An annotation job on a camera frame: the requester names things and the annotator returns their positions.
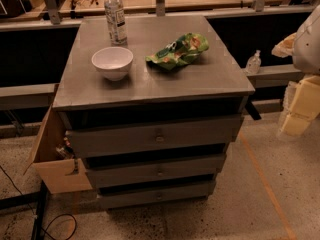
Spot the clear plastic water bottle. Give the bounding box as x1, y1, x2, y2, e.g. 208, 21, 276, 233
104, 0, 127, 45

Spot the grey drawer cabinet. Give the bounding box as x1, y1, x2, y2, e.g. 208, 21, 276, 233
53, 16, 254, 196

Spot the grey drawer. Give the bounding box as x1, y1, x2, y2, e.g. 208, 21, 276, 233
97, 180, 216, 209
86, 153, 226, 188
66, 115, 243, 158

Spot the bottom grey drawer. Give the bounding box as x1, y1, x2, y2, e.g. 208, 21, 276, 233
97, 180, 216, 209

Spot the black floor cable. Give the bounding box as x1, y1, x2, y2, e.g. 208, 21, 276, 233
0, 165, 78, 240

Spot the green chip bag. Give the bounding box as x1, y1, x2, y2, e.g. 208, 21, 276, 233
145, 33, 209, 71

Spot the white ceramic bowl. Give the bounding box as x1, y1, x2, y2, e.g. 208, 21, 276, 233
91, 47, 133, 81

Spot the small sanitizer pump bottle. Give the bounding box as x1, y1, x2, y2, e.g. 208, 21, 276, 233
245, 50, 261, 74

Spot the black metal floor stand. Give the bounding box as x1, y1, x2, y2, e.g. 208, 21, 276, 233
0, 182, 48, 240

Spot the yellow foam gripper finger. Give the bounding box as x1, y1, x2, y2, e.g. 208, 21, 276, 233
279, 75, 320, 138

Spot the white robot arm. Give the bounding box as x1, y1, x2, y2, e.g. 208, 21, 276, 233
272, 5, 320, 139

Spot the middle grey drawer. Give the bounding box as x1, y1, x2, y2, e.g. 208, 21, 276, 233
86, 153, 226, 188

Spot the top grey drawer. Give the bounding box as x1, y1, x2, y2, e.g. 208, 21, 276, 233
66, 115, 243, 158

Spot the cardboard box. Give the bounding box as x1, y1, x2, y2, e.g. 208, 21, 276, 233
24, 84, 92, 194

